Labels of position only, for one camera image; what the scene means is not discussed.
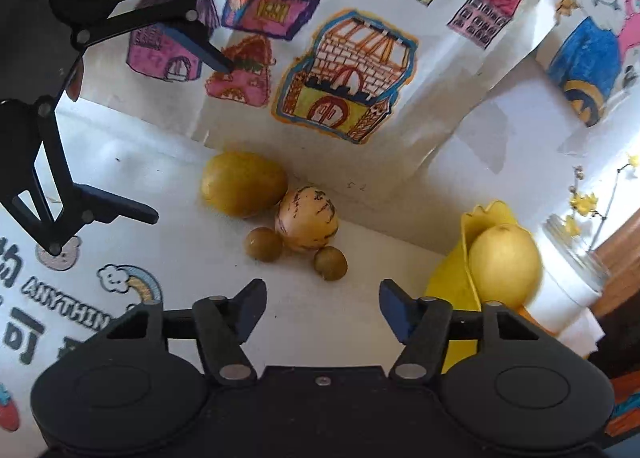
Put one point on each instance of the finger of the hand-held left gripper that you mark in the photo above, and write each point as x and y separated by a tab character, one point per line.
120	208
200	45

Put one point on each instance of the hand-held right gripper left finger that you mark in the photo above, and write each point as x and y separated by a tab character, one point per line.
252	306

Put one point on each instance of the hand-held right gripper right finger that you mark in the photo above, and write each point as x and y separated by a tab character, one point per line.
397	311

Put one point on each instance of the small brown round fruit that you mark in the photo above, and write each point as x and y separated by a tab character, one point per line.
263	244
330	263

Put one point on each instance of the small pale pepino melon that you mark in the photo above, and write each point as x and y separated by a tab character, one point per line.
306	219

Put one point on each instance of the yellow oval fruit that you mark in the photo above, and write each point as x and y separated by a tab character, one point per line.
243	183

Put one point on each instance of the yellow plastic bowl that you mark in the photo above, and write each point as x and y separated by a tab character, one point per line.
450	288

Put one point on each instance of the printed white tablecloth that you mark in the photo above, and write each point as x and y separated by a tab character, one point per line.
165	248

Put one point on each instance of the yellow pear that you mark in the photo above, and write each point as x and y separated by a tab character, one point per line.
505	263

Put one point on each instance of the white jar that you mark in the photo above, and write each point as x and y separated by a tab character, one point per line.
565	283

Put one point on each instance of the yellow flower sprig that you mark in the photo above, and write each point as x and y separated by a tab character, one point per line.
585	203

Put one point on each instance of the coloured houses drawing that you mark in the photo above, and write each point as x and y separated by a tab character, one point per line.
440	88

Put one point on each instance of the cartoon child drawing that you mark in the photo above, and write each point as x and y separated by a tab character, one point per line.
590	53

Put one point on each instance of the wooden door frame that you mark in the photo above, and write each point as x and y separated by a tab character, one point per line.
622	243

